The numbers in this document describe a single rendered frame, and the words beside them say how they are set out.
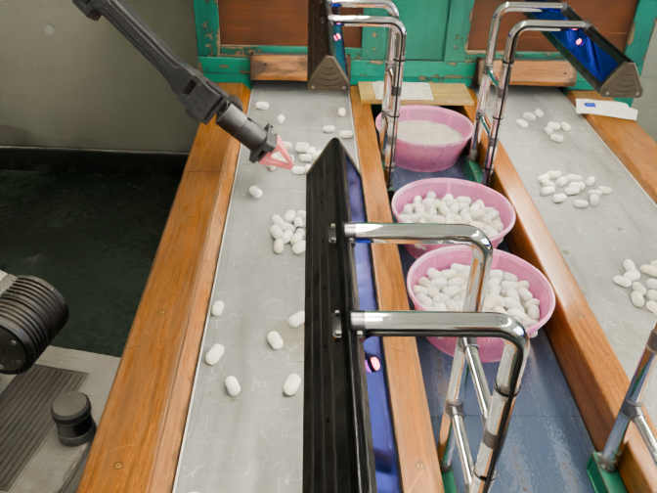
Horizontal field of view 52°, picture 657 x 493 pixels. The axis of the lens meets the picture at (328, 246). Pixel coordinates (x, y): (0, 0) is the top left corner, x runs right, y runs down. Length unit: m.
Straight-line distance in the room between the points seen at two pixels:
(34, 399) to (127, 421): 0.51
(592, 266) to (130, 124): 2.26
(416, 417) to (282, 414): 0.20
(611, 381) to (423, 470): 0.36
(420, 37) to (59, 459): 1.49
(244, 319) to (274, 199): 0.42
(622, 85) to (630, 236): 0.34
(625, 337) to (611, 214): 0.43
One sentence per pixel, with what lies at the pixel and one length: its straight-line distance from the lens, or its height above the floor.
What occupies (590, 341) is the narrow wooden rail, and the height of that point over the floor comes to 0.76.
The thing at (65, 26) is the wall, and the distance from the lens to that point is 3.10.
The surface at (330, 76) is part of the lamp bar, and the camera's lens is 1.28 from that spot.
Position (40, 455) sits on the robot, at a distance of 1.40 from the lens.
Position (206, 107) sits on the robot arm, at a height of 0.94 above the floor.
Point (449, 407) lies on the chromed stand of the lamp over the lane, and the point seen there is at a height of 0.84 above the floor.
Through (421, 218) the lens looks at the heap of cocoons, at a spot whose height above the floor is 0.74.
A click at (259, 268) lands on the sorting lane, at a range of 1.30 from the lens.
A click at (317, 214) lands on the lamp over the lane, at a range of 0.82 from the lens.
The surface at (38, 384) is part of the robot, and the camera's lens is 1.53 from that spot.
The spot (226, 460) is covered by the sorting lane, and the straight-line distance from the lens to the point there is 0.98.
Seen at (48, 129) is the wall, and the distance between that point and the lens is 3.31.
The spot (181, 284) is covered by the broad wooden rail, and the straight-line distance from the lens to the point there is 1.24.
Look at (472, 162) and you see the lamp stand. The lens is 1.81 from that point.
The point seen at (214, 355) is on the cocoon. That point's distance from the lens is 1.09.
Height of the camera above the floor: 1.51
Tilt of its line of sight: 34 degrees down
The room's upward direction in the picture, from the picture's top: 2 degrees clockwise
